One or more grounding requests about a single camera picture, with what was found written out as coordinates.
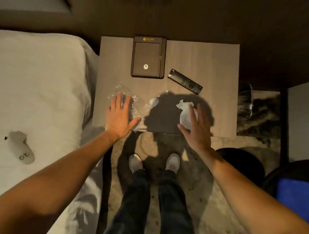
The person's right forearm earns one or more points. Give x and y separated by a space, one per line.
241 192

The white pillow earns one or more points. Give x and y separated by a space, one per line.
31 4

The white handheld controller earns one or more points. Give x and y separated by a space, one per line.
20 147

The white bed duvet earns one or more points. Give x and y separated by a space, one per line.
41 91

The beige patterned rug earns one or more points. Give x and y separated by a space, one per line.
200 192

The person's left middle finger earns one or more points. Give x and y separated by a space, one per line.
120 102

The person's right thumb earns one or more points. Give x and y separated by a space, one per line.
184 130

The dark brown leather tray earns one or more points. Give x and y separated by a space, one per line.
147 57

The black remote control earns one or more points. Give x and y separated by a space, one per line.
185 81

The person's trouser leg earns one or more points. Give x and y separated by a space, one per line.
131 205
174 205

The small white paper piece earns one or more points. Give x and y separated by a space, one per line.
154 102

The person's right hand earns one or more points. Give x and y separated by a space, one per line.
199 135

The blue cloth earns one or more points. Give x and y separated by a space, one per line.
293 197

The person's right grey shoe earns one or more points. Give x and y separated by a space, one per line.
172 162

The person's right trouser leg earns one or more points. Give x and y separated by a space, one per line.
174 205

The person's left little finger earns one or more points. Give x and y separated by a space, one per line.
109 111

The person's left trouser leg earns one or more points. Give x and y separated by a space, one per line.
131 205

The person's left hand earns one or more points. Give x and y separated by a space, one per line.
118 123

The person's left grey shoe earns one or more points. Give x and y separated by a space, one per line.
135 162

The person's right middle finger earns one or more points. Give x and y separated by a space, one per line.
201 113

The person's left forearm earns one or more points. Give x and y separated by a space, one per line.
60 178

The white crumpled tissue paper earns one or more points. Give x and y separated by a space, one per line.
184 113

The clear plastic bag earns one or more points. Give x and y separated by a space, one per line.
245 103

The person's left thumb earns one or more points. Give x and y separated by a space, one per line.
135 121

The black round waste bin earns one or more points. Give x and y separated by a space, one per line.
243 164

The clear crumpled plastic wrap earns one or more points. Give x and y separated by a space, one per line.
138 106

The person's grey shoe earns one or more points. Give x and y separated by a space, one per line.
172 162
135 162

